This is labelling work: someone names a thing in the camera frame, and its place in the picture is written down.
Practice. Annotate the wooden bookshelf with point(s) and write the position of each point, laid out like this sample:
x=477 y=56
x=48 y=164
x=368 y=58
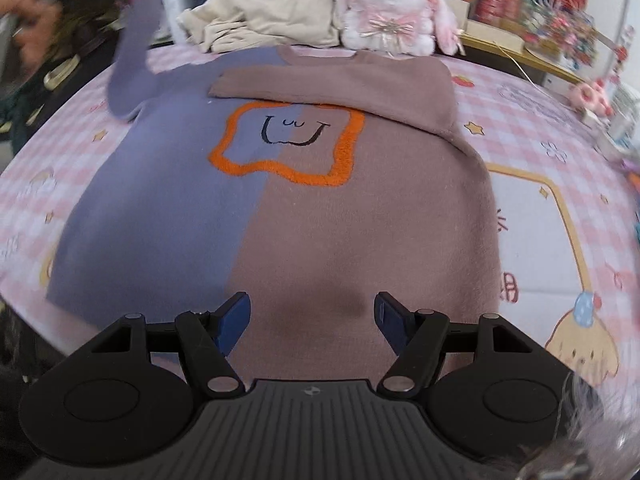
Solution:
x=505 y=45

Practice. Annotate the colourful flower ornament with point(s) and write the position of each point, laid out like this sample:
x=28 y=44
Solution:
x=562 y=35

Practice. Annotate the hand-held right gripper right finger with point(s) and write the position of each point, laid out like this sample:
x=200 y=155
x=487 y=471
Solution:
x=392 y=322

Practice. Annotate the black case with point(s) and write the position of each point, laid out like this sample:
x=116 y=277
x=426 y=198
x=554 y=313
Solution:
x=35 y=110

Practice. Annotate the cream wrist watch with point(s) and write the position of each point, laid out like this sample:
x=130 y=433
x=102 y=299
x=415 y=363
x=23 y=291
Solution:
x=60 y=71

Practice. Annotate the person's left hand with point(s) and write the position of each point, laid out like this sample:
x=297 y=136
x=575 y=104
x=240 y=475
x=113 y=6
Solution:
x=30 y=25

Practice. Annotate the cream garment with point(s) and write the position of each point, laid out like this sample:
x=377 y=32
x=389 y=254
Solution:
x=270 y=20

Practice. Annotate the purple and brown sweater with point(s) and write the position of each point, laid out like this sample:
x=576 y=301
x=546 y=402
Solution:
x=300 y=220

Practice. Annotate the white and pink plush bunny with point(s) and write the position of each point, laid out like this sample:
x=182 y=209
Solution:
x=390 y=5

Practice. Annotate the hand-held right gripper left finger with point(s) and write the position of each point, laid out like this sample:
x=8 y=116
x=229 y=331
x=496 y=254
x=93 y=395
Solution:
x=232 y=322

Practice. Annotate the small pink plush toy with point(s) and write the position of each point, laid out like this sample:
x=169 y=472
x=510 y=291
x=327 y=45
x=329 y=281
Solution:
x=592 y=97

